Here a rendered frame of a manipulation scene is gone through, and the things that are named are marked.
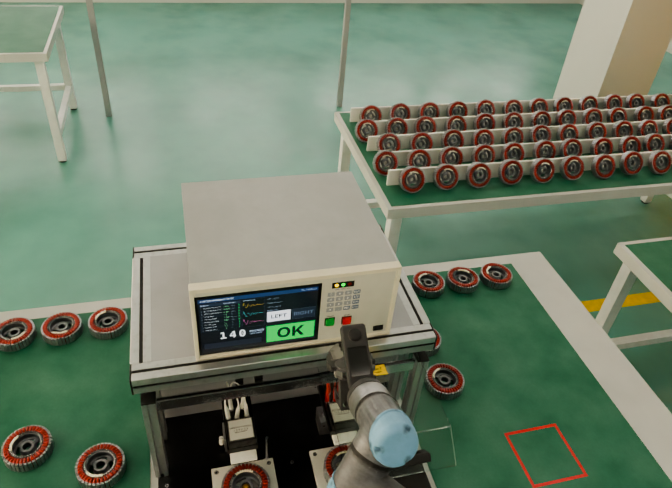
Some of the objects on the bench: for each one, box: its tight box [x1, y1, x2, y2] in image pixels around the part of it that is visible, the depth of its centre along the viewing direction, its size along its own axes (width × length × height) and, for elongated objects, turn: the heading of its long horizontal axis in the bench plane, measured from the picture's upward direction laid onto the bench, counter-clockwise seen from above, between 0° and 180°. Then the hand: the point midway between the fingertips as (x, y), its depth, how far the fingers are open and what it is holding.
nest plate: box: [309, 446, 341, 488], centre depth 144 cm, size 15×15×1 cm
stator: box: [221, 462, 270, 488], centre depth 136 cm, size 11×11×4 cm
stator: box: [1, 425, 54, 472], centre depth 144 cm, size 11×11×4 cm
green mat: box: [0, 308, 150, 488], centre depth 145 cm, size 94×61×1 cm, turn 9°
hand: (339, 344), depth 122 cm, fingers closed
